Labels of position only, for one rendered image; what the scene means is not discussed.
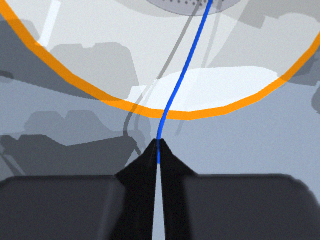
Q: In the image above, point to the blue wire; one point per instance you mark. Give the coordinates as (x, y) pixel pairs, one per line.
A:
(181, 77)

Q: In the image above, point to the orange painted ring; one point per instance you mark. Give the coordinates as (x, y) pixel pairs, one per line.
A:
(56, 67)

